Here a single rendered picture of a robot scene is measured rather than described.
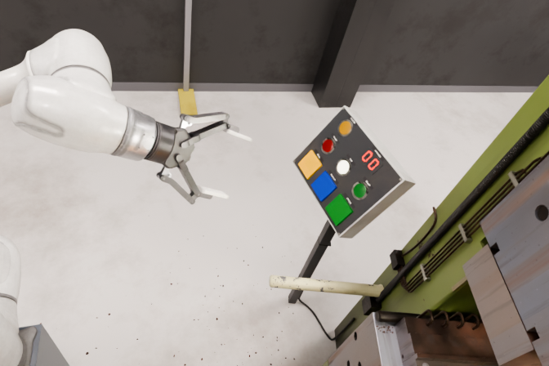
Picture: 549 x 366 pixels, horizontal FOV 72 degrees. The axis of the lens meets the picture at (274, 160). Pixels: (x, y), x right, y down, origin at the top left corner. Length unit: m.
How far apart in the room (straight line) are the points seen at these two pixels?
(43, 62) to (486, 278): 0.91
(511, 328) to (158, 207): 1.95
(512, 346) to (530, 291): 0.11
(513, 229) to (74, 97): 0.79
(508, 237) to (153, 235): 1.84
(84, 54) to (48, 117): 0.16
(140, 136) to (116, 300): 1.52
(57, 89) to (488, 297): 0.85
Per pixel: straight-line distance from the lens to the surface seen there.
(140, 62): 3.04
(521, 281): 0.82
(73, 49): 0.78
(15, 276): 1.38
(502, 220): 0.86
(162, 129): 0.72
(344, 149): 1.26
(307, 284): 1.49
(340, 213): 1.23
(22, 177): 2.68
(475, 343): 1.24
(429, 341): 1.17
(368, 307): 1.64
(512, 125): 1.10
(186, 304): 2.10
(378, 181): 1.18
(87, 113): 0.65
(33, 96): 0.65
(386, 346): 1.19
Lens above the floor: 1.94
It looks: 45 degrees down
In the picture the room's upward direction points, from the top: 16 degrees clockwise
